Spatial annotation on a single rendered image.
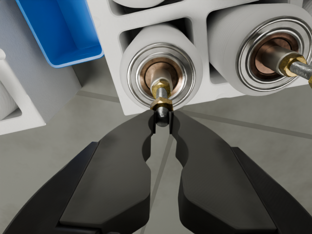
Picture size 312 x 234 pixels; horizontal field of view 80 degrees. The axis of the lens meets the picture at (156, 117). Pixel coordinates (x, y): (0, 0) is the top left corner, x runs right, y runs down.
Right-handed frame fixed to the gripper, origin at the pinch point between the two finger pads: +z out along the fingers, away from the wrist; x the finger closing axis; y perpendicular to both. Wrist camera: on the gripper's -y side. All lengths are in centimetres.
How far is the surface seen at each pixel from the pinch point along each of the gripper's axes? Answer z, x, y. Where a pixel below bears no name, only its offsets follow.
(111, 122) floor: 34.3, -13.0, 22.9
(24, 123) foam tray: 16.3, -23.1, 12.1
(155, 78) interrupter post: 6.4, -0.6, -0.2
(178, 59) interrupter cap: 9.0, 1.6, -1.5
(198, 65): 9.5, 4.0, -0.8
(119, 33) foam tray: 16.4, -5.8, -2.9
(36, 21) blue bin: 24.1, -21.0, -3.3
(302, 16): 9.4, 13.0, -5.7
